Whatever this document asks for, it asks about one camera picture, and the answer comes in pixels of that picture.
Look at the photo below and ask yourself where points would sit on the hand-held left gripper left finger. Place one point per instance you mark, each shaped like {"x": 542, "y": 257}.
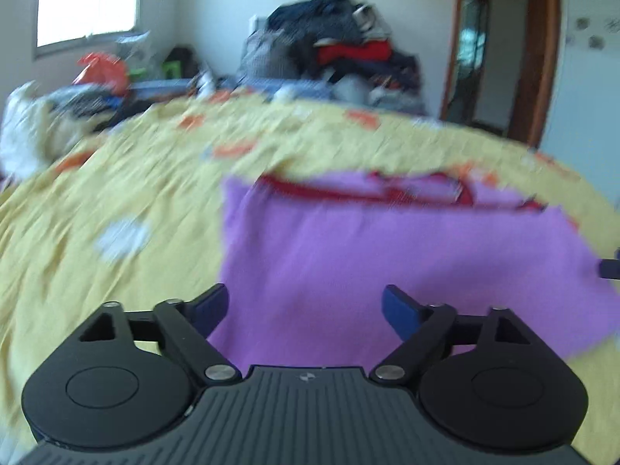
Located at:
{"x": 213, "y": 302}

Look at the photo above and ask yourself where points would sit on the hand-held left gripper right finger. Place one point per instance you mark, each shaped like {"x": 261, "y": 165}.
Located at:
{"x": 399, "y": 307}

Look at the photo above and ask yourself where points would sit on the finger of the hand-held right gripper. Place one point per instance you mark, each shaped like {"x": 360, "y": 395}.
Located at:
{"x": 610, "y": 269}

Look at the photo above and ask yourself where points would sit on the purple sweater red collar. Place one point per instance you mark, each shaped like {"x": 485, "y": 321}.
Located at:
{"x": 387, "y": 252}

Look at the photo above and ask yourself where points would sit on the pile of folded clothes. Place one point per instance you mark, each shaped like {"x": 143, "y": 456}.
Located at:
{"x": 348, "y": 43}

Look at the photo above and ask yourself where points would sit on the yellow floral bedsheet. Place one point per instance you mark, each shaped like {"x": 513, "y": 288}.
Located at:
{"x": 145, "y": 179}

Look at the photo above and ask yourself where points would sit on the dark brown cloth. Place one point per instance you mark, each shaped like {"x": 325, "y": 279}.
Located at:
{"x": 128, "y": 111}

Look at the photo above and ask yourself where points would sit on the white crumpled wrapper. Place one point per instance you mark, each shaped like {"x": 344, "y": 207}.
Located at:
{"x": 207, "y": 85}

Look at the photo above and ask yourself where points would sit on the white fluffy ball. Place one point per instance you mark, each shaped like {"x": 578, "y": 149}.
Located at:
{"x": 286, "y": 93}

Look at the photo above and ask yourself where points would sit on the white plastic bag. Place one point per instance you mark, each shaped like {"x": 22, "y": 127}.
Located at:
{"x": 353, "y": 89}

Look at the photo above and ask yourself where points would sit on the green plastic stool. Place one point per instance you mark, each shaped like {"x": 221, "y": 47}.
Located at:
{"x": 174, "y": 70}

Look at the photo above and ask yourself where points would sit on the black white striped cloth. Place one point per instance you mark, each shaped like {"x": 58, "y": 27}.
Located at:
{"x": 82, "y": 101}

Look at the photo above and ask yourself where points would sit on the green plastic piece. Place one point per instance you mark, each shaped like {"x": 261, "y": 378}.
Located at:
{"x": 137, "y": 75}

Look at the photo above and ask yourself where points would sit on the black backpack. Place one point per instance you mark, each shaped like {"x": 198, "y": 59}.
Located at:
{"x": 181, "y": 58}

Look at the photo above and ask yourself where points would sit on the houndstooth bag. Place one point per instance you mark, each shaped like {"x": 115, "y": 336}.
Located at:
{"x": 266, "y": 55}

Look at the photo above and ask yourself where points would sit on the orange plastic bag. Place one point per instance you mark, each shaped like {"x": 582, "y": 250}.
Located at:
{"x": 101, "y": 72}

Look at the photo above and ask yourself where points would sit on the white padded jacket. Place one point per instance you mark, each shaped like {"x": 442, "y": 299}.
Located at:
{"x": 26, "y": 126}

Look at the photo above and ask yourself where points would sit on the green patterned pillow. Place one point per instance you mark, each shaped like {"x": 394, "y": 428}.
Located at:
{"x": 138, "y": 51}

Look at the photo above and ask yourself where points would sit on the white framed board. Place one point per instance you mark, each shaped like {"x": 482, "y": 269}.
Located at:
{"x": 255, "y": 22}

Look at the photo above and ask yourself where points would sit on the window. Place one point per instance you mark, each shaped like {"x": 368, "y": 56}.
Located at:
{"x": 87, "y": 0}

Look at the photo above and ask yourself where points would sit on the wooden door frame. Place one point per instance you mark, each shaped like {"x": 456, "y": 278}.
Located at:
{"x": 542, "y": 58}

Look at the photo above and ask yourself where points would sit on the grey wall sticker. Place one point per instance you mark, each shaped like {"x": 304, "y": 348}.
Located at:
{"x": 596, "y": 41}
{"x": 581, "y": 23}

